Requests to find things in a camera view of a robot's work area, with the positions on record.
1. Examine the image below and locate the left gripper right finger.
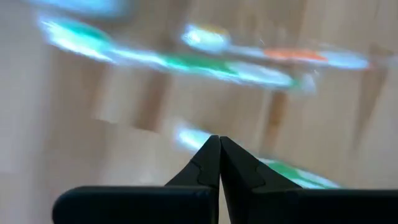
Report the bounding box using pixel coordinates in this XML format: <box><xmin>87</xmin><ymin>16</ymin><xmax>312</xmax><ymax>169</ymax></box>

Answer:
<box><xmin>220</xmin><ymin>136</ymin><xmax>398</xmax><ymax>224</ymax></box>

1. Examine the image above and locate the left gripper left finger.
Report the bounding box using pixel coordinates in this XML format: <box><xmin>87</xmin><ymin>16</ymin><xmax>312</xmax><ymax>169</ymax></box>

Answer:
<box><xmin>52</xmin><ymin>134</ymin><xmax>221</xmax><ymax>224</ymax></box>

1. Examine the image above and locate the green toothbrush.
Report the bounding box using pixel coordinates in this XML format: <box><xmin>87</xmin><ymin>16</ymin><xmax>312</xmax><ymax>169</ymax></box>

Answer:
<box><xmin>35</xmin><ymin>15</ymin><xmax>317</xmax><ymax>94</ymax></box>
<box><xmin>172</xmin><ymin>123</ymin><xmax>341</xmax><ymax>190</ymax></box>

